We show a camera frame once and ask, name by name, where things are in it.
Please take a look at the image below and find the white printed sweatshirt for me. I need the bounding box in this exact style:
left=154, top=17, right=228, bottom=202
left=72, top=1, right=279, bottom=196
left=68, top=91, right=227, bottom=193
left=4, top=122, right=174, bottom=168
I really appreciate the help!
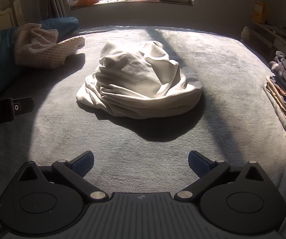
left=76, top=40, right=203, bottom=120

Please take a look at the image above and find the beige folded cloth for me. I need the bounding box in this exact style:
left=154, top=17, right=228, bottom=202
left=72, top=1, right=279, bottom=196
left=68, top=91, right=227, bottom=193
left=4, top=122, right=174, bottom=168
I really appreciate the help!
left=263, top=76, right=286, bottom=120

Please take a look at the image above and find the blue pillow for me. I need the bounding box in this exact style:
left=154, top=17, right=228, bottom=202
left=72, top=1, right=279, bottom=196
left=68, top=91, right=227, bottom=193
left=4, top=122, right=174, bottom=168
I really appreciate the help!
left=39, top=17, right=80, bottom=35

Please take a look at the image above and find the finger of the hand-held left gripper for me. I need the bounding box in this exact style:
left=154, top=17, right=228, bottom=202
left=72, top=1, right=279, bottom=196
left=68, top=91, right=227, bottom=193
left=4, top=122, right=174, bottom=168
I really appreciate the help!
left=13, top=96, right=35, bottom=117

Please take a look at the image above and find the round woven ball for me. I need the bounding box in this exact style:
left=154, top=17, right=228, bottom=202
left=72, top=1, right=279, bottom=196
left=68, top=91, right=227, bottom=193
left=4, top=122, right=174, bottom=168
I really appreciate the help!
left=241, top=25, right=252, bottom=42

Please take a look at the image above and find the white side desk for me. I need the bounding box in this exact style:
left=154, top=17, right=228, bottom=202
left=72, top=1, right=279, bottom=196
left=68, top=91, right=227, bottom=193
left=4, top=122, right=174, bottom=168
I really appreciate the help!
left=250, top=20, right=286, bottom=56

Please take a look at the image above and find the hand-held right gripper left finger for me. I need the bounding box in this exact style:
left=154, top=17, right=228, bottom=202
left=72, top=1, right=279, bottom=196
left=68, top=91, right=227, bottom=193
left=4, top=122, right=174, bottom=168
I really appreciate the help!
left=17, top=151, right=109, bottom=203

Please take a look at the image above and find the grey bed blanket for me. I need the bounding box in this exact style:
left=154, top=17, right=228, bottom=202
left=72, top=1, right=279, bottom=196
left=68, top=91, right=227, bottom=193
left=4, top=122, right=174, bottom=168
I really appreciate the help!
left=0, top=25, right=286, bottom=239

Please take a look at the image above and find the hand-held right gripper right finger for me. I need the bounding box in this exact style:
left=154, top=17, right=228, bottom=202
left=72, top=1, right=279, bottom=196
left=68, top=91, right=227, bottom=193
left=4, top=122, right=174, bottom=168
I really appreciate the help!
left=174, top=151, right=265, bottom=203

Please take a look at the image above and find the pink checked cloth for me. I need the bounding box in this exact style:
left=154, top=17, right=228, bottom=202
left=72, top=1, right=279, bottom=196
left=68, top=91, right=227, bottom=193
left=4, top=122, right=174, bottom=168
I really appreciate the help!
left=14, top=23, right=86, bottom=70

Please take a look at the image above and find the yellow box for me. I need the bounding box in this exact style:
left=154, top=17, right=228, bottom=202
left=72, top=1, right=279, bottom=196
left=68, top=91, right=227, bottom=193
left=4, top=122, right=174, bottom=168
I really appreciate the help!
left=252, top=0, right=267, bottom=24

